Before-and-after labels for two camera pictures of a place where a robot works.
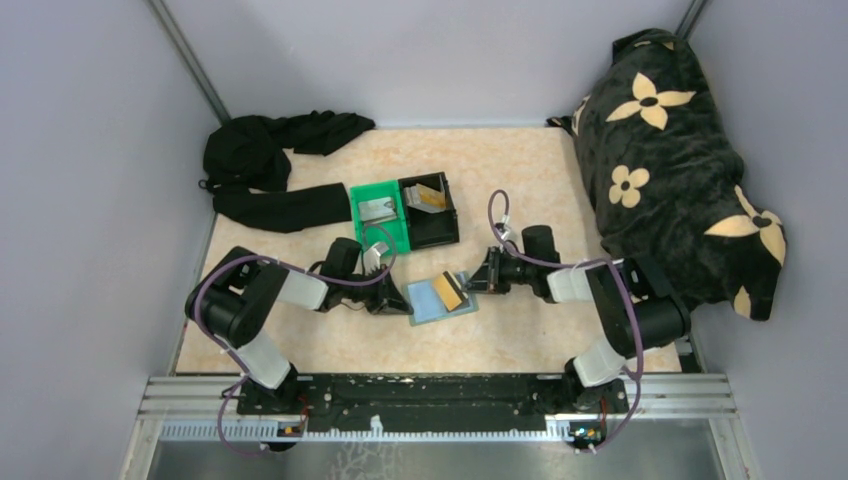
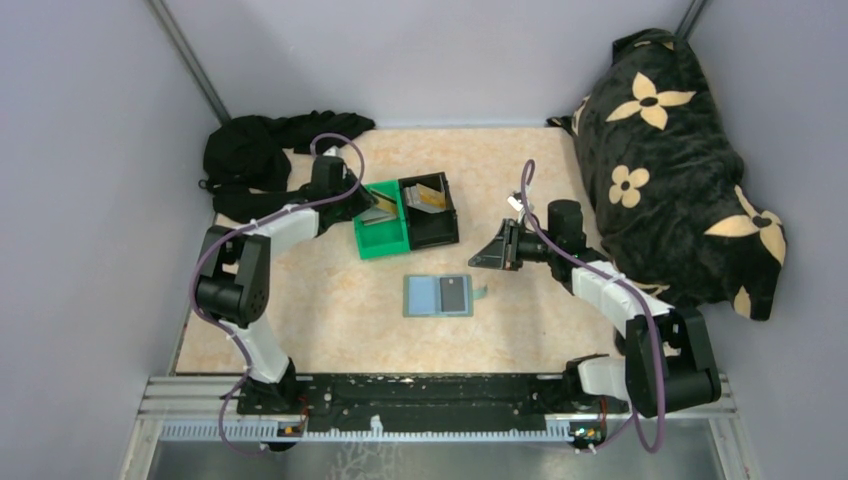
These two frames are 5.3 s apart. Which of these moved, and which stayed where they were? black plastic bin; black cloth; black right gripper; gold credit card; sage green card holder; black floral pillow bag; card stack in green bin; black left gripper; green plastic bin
Moved: black right gripper; black left gripper; sage green card holder
Stayed: black cloth; gold credit card; black floral pillow bag; black plastic bin; green plastic bin; card stack in green bin
